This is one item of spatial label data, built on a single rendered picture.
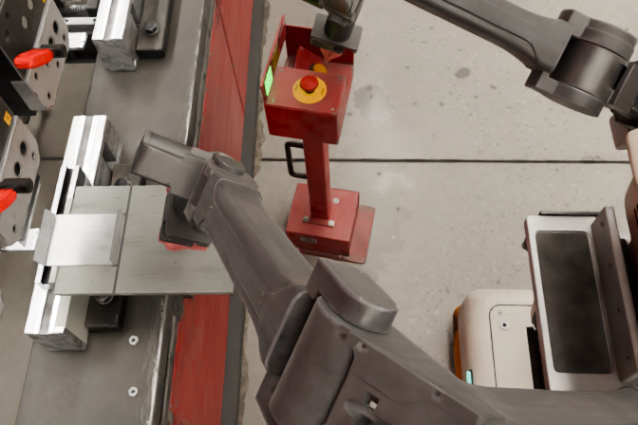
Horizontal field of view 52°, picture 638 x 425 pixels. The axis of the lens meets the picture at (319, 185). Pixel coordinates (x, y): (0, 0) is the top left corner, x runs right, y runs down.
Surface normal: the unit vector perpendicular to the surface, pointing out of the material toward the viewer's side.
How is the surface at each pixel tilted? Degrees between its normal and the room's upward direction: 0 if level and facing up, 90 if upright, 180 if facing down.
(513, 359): 0
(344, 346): 33
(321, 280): 56
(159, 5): 0
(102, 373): 0
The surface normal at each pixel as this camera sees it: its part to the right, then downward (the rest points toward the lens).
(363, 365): -0.46, -0.09
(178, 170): 0.17, 0.22
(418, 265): -0.04, -0.49
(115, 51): 0.00, 0.87
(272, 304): -0.85, -0.33
